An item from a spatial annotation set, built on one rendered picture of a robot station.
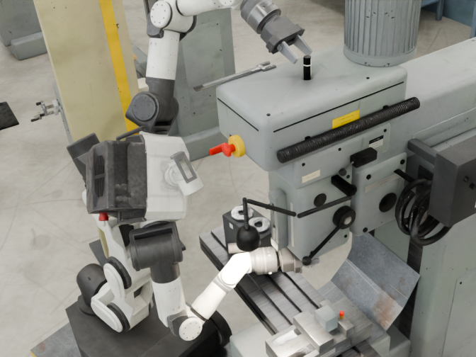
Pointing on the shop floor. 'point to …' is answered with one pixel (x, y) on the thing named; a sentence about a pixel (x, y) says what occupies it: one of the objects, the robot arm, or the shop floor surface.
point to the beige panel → (91, 71)
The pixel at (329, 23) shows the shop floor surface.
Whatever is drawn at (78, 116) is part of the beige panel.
